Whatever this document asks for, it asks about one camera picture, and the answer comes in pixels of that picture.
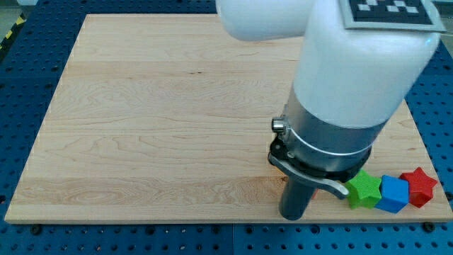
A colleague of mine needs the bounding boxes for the black white fiducial marker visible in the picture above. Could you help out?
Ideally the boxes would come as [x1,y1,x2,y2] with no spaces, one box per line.
[338,0,447,33]

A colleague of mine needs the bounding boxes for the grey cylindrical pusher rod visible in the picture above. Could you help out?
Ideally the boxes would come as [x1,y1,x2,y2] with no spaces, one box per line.
[279,177,315,220]

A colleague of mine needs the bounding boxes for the red star block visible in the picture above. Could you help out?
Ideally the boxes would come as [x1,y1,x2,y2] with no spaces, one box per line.
[399,167,438,208]

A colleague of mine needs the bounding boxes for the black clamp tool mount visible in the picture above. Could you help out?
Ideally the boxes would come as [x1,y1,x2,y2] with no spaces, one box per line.
[268,137,372,200]

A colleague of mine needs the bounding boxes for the wooden board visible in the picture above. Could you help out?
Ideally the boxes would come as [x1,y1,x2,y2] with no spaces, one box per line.
[4,13,453,225]

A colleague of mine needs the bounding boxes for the green star block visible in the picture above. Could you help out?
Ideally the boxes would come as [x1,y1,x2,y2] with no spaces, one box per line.
[345,169,382,209]

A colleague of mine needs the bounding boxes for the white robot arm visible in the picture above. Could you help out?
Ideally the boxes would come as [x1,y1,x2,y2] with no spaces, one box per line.
[215,0,445,220]

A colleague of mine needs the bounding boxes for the blue cube block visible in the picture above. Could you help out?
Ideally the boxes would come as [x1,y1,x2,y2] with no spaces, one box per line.
[374,175,409,214]

